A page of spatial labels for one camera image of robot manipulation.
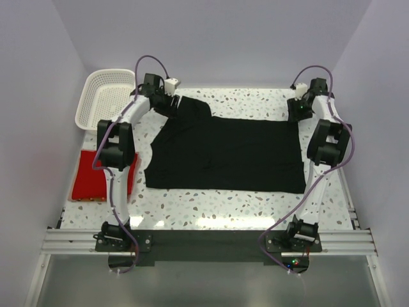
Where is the black t shirt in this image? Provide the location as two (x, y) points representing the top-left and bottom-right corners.
(144, 97), (306, 194)

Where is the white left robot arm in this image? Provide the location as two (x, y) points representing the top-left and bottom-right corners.
(92, 74), (181, 251)

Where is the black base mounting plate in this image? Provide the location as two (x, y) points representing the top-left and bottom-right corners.
(93, 226), (323, 272)

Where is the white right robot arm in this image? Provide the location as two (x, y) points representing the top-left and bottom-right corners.
(283, 78), (351, 251)

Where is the aluminium frame rail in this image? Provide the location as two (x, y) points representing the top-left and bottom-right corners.
(41, 229), (377, 256)

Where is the white plastic basket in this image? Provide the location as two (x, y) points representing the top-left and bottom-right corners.
(75, 69), (135, 131)

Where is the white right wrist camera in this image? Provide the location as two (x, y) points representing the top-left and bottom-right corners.
(294, 83), (309, 100)

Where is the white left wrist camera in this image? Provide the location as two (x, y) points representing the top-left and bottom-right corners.
(164, 78), (181, 96)

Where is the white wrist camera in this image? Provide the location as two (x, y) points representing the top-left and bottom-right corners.
(294, 83), (309, 100)
(164, 78), (181, 96)

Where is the red folded t shirt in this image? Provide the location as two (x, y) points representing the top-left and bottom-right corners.
(68, 149), (141, 202)

